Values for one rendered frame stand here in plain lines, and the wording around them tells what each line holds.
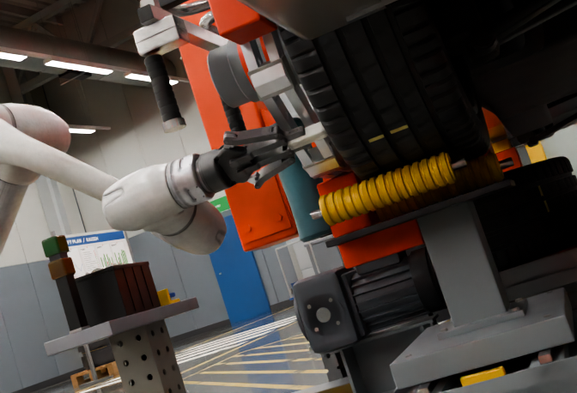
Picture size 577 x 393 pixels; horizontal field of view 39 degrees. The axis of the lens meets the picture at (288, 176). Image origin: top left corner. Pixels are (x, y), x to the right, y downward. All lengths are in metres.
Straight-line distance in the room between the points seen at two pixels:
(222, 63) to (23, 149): 0.44
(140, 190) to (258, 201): 0.69
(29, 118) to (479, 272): 1.06
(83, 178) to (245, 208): 0.57
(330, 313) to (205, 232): 0.41
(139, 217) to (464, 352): 0.61
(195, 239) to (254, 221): 0.55
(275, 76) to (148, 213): 0.34
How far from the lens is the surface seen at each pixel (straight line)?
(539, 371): 1.34
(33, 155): 1.74
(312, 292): 1.88
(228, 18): 1.34
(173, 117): 1.55
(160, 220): 1.51
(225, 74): 1.65
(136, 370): 1.98
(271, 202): 2.11
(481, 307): 1.53
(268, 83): 1.39
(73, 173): 1.72
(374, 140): 1.40
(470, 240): 1.53
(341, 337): 1.87
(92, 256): 11.08
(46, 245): 1.83
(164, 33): 1.57
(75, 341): 1.81
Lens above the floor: 0.41
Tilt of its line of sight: 7 degrees up
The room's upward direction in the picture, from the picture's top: 18 degrees counter-clockwise
